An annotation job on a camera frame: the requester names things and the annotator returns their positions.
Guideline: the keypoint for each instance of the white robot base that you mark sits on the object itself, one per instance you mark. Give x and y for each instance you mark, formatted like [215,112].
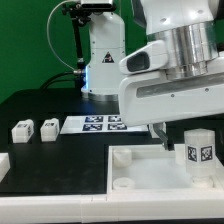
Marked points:
[107,45]

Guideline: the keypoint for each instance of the white front fence rail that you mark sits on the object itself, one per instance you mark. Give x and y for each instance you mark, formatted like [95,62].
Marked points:
[90,209]

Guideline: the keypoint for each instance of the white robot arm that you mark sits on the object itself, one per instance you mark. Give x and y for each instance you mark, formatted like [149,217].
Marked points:
[179,73]

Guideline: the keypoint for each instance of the white marker sheet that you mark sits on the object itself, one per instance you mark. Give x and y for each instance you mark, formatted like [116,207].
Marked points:
[97,124]

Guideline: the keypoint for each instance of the white left fence piece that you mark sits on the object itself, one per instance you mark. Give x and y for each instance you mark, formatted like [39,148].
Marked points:
[4,165]

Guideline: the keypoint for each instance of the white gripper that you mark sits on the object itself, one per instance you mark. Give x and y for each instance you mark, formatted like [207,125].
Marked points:
[148,97]

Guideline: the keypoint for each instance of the white square tabletop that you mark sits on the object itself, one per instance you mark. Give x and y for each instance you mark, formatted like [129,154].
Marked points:
[147,167]

